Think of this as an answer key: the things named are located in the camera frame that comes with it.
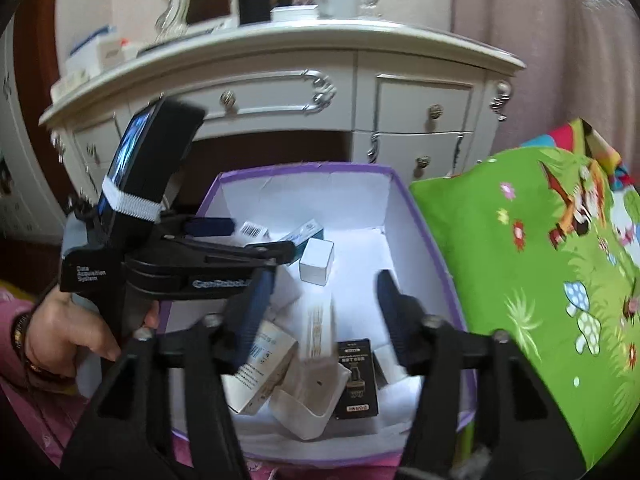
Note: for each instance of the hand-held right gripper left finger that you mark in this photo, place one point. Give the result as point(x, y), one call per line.
point(255, 310)

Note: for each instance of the person's left hand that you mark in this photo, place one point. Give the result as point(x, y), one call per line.
point(65, 330)

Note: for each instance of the white plastic tray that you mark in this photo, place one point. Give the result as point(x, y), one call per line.
point(305, 410)

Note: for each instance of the blue topped white box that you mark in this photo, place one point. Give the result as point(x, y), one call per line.
point(92, 40)

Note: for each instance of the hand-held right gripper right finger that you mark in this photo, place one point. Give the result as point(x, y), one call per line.
point(387, 295)

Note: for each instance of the person's left forearm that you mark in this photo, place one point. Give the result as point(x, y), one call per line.
point(12, 310)

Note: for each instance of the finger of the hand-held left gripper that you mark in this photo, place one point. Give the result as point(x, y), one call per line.
point(215, 227)
point(240, 252)

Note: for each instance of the white box with gold print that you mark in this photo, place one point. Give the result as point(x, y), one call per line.
point(317, 325)

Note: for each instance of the white carton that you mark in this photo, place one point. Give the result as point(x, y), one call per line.
point(117, 55)

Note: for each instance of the pink embroidered curtain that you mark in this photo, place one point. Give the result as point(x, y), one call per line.
point(550, 60)

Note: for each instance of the purple storage box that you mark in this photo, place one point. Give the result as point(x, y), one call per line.
point(310, 195)

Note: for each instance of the white flat box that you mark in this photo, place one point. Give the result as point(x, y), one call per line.
point(295, 13)

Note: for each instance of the green printed blanket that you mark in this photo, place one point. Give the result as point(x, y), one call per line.
point(500, 285)

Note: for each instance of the pink printed cloth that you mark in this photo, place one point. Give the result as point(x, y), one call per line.
point(45, 425)

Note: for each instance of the teal and white box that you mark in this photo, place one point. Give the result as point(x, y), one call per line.
point(307, 232)

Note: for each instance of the black flat device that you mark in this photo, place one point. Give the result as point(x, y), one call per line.
point(150, 49)

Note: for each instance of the white cube box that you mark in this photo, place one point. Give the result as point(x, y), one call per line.
point(316, 262)

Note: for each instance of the black applicator box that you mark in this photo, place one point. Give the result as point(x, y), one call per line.
point(355, 380)

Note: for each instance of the small plain white box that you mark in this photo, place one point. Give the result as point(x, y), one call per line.
point(387, 365)

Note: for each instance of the white barcode box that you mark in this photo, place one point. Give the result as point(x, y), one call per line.
point(255, 232)

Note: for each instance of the white dressing table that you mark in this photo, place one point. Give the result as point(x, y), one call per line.
point(300, 85)

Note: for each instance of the white patterned cabinet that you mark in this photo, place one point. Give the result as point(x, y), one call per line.
point(25, 185)

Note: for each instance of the ornate white framed mirror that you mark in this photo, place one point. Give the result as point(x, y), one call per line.
point(175, 0)

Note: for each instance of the white box with blue label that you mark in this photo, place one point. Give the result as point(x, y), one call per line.
point(270, 360)

